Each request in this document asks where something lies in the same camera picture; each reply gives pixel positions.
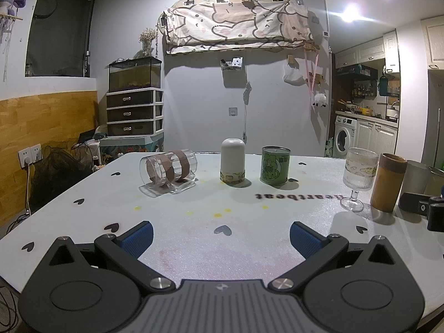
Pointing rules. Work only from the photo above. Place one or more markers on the white cup patterned rim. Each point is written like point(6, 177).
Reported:
point(233, 159)

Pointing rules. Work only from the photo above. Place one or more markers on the shiny steel cup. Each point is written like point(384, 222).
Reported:
point(436, 180)

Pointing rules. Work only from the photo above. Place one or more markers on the colourful printed side table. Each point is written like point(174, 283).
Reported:
point(128, 147)

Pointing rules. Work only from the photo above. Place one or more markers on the clear glass cup brown bands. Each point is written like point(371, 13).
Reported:
point(166, 171)

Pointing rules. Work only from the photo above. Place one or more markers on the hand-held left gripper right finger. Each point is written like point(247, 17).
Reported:
point(304, 241)

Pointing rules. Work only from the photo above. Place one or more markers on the printed cartoon cloth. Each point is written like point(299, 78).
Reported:
point(236, 24)

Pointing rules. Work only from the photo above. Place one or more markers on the white sheep plush toy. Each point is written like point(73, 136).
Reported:
point(320, 100)

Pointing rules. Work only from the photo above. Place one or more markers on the white washing machine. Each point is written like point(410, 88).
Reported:
point(344, 137)

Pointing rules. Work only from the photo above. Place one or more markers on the white wall switch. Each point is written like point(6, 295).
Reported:
point(232, 111)

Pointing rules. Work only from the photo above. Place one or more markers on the black laptop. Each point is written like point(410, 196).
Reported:
point(86, 136)

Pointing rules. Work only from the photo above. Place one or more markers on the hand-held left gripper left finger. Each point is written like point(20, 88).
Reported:
point(138, 240)

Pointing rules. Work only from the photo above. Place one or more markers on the white wall socket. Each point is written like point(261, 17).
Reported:
point(30, 154)

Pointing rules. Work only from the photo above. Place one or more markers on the black mesh net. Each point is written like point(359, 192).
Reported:
point(59, 177)

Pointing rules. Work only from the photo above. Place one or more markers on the glass fish tank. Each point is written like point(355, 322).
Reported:
point(134, 74)

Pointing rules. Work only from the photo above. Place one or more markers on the dark window blind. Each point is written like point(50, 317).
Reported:
point(59, 31)

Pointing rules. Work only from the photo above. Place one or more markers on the white drawer cabinet dark drawers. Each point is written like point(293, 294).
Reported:
point(133, 112)

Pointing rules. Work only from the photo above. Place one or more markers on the grey refrigerator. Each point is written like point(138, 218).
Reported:
point(435, 118)

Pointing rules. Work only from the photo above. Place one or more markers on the small wall shelf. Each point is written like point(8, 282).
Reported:
point(231, 64)

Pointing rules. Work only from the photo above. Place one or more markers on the white kitchen base cabinet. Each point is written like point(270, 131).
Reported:
point(376, 138)

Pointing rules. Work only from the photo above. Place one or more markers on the green tin can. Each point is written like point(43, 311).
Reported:
point(275, 166)

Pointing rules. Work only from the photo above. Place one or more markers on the white kitchen wall cabinets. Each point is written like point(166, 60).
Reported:
point(367, 50)

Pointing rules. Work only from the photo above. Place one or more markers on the ribbed stemmed glass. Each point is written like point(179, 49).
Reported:
point(360, 170)

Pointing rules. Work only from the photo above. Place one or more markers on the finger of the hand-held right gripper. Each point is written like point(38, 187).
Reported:
point(412, 203)

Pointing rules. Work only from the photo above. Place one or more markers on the purple plush toy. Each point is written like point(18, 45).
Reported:
point(12, 1)

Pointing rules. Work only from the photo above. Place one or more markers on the grey metal cup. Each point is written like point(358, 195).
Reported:
point(416, 177)

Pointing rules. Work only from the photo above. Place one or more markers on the brown bamboo cup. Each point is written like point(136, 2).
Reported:
point(388, 184)

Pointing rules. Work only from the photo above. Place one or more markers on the dried flowers vase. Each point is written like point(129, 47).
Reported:
point(148, 41)

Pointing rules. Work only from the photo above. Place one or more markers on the white hanging bag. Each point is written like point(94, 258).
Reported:
point(294, 75)

